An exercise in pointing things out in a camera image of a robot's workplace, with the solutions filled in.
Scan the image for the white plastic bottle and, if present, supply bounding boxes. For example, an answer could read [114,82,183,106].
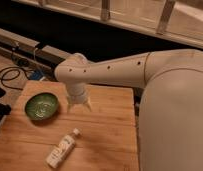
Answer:
[46,128,80,168]

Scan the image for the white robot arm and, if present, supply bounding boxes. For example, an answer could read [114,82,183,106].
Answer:
[55,49,203,171]

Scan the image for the black coiled cable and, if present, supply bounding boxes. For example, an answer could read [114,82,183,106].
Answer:
[0,46,35,90]

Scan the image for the blue plug box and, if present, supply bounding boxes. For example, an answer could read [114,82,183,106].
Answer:
[29,71,43,80]

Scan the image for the green ceramic bowl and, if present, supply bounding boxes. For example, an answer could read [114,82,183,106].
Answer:
[25,92,59,121]

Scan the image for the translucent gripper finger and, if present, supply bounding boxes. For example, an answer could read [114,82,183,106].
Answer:
[67,103,74,113]
[84,101,92,111]

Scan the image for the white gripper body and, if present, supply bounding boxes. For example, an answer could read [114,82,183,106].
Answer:
[66,83,88,104]

